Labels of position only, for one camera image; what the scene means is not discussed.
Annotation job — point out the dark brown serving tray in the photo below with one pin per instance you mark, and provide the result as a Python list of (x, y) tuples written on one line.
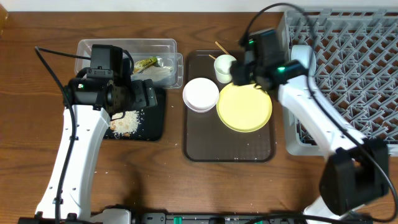
[(207, 139)]

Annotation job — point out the yellow plate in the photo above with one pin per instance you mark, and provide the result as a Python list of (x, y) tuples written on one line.
[(245, 108)]

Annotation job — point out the black plastic tray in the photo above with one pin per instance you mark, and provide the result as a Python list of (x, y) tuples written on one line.
[(151, 128)]

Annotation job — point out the light blue bowl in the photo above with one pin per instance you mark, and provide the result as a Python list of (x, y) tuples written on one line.
[(306, 56)]

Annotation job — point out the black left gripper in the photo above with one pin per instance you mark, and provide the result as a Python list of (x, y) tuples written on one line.
[(148, 94)]

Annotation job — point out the green snack wrapper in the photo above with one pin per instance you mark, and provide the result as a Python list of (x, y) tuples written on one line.
[(144, 64)]

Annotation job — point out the white cup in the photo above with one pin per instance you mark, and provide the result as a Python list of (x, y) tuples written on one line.
[(222, 67)]

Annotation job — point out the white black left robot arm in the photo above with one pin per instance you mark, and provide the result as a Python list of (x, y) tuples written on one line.
[(89, 106)]

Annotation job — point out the clear plastic bin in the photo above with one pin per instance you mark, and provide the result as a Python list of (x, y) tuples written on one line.
[(165, 50)]

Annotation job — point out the rice and nut scraps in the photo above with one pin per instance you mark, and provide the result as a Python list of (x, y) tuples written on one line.
[(126, 124)]

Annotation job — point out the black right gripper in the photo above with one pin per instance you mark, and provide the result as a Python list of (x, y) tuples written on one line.
[(241, 74)]

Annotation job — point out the white tissue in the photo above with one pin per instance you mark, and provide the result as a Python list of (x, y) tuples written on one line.
[(159, 75)]

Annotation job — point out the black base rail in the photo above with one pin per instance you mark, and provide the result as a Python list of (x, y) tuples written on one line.
[(125, 216)]

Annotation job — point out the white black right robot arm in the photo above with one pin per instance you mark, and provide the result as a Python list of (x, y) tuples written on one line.
[(356, 170)]

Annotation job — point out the upper wooden chopstick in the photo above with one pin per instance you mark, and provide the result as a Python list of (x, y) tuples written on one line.
[(222, 48)]

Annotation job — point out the pink bowl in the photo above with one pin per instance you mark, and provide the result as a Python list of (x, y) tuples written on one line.
[(200, 95)]

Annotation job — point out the grey dishwasher rack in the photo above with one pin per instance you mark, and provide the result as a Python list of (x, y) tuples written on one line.
[(356, 55)]

